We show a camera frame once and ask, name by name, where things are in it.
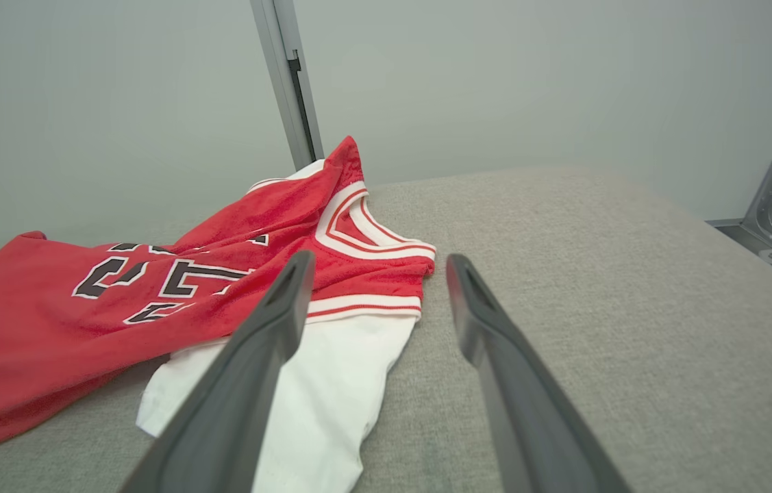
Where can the grey wall post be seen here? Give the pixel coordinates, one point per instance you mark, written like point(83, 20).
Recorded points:
point(276, 68)

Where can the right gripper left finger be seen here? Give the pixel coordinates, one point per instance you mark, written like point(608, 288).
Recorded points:
point(235, 397)

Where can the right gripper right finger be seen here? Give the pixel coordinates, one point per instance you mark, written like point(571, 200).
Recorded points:
point(529, 411)

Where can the red jersey with white sleeves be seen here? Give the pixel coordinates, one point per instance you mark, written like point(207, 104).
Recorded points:
point(29, 329)

